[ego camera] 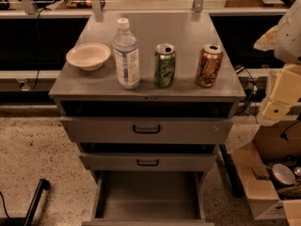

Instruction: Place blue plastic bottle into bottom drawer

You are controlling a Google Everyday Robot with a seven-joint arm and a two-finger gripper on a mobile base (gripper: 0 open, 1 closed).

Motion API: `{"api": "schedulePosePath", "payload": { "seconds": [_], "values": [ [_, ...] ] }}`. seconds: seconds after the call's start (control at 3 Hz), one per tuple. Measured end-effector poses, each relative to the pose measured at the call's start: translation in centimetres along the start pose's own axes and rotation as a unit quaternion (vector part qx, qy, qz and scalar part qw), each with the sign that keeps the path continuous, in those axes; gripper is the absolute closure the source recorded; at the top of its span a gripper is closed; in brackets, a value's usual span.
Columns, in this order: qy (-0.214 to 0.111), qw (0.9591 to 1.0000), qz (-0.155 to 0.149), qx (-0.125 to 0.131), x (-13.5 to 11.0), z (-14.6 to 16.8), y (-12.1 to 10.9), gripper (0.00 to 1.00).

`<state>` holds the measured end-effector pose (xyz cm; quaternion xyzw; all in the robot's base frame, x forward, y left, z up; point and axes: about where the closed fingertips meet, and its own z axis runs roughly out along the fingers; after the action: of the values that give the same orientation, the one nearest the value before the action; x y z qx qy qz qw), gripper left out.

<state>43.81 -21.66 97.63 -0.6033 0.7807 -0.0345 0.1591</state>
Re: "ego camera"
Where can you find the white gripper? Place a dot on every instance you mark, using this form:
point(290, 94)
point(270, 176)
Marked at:
point(289, 40)

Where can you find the clear plastic water bottle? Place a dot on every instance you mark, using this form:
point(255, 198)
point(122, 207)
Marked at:
point(126, 55)

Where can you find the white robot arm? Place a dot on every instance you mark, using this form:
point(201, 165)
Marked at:
point(285, 40)

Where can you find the grey drawer cabinet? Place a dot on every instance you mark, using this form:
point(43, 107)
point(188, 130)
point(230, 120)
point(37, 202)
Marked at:
point(100, 95)

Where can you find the bottom grey drawer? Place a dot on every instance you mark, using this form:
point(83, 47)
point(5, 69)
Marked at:
point(148, 198)

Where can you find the grey drawer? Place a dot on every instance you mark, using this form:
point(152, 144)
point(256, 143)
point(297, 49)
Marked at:
point(148, 198)
point(148, 161)
point(146, 131)

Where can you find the middle grey drawer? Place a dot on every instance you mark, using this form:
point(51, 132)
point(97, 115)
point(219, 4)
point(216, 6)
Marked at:
point(148, 161)

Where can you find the top grey drawer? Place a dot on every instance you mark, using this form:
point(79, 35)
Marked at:
point(146, 131)

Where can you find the cardboard box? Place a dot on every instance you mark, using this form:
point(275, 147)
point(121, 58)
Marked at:
point(261, 195)

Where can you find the orange soda can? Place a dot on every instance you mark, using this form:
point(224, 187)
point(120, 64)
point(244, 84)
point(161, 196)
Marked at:
point(209, 63)

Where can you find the silver metal bowl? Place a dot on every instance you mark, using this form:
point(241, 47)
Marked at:
point(283, 175)

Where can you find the black floor bar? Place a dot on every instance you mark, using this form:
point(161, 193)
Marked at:
point(236, 187)

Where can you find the green soda can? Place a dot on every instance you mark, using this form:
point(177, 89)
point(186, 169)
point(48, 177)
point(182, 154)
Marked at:
point(165, 63)

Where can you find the white paper bowl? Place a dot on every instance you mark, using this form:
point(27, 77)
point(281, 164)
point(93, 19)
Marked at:
point(88, 56)

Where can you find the black stand leg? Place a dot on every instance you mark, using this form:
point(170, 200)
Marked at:
point(42, 186)

